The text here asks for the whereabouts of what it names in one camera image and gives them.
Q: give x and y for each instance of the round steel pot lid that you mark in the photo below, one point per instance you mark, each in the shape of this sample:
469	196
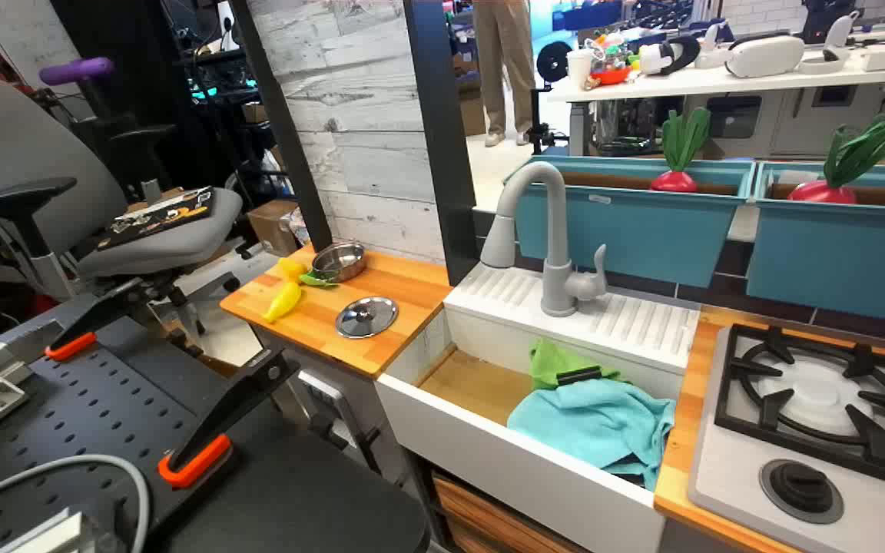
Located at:
360	321

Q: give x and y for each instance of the small steel pot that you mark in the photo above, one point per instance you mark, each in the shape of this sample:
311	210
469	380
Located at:
338	266

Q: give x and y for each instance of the grey toy faucet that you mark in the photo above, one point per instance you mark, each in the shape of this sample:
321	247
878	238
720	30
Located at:
553	256

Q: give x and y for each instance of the green cloth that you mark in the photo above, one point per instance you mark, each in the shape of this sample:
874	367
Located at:
551	362

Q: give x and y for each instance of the yellow plush carrot green leaves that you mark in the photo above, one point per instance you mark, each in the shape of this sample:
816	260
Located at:
289	269

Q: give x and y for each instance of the yellow plastic toy fruit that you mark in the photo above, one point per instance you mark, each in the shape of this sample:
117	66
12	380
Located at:
282	303

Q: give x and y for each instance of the white toy sink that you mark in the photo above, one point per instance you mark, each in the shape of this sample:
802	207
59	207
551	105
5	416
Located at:
482	449

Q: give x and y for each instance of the cardboard box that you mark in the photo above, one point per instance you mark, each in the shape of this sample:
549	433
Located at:
274	225

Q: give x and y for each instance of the blue planter box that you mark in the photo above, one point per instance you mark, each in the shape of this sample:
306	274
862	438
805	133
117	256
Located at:
844	261
616	234

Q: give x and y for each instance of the teal cloth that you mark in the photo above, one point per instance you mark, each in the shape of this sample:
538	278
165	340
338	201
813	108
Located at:
597	420

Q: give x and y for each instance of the person legs beige trousers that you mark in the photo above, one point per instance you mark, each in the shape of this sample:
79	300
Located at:
506	63

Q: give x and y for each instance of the black clamp orange tip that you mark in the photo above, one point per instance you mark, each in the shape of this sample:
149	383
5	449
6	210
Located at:
99	310
227	402

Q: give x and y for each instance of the red toy radish green leaves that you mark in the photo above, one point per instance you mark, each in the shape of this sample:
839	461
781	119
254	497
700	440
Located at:
678	183
816	190

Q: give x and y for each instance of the wooden cabinet drawer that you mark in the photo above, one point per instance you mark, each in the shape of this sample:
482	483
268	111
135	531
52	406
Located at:
482	525

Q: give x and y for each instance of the tray of tools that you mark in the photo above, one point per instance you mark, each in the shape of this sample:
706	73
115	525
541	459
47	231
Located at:
155	217

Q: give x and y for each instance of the black storage shelf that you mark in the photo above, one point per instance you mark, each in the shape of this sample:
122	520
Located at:
207	63

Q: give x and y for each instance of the white background table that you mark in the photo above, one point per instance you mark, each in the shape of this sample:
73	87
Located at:
706	80

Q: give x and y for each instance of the white toy stove top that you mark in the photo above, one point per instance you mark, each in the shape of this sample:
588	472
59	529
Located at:
739	481

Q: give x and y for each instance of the white rounded device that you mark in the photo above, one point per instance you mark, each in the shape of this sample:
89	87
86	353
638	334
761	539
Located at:
767	57

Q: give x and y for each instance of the black stove knob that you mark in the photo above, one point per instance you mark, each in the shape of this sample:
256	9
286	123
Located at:
798	488

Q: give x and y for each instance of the purple cylinder object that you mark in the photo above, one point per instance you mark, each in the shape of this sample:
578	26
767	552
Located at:
78	68

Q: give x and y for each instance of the black stove grate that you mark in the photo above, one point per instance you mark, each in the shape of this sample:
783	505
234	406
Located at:
862	359

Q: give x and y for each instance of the grey office chair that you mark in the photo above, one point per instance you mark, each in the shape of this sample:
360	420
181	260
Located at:
12	142

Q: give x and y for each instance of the black vertical post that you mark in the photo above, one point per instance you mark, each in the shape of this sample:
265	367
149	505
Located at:
444	133

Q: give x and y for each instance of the black slanted post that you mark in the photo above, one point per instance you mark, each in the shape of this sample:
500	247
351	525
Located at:
278	123

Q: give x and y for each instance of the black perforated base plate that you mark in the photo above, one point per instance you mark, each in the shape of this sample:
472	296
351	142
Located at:
84	410

